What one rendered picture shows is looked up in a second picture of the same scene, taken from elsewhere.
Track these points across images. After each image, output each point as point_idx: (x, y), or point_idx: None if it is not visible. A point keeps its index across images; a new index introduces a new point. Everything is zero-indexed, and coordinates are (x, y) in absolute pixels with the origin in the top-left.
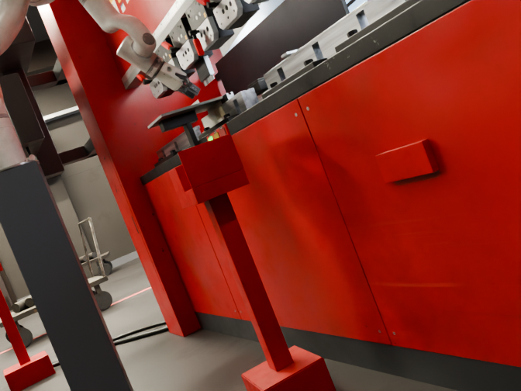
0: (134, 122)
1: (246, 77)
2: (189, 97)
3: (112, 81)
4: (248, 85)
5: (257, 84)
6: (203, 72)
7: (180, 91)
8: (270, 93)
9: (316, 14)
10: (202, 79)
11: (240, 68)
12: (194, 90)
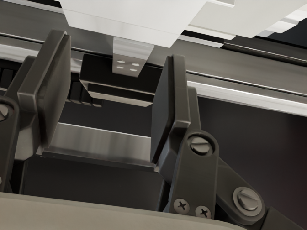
0: None
1: (296, 187)
2: (182, 73)
3: None
4: (146, 101)
5: (90, 74)
6: (87, 198)
7: (200, 175)
8: None
9: None
10: (135, 174)
11: (301, 211)
12: (21, 70)
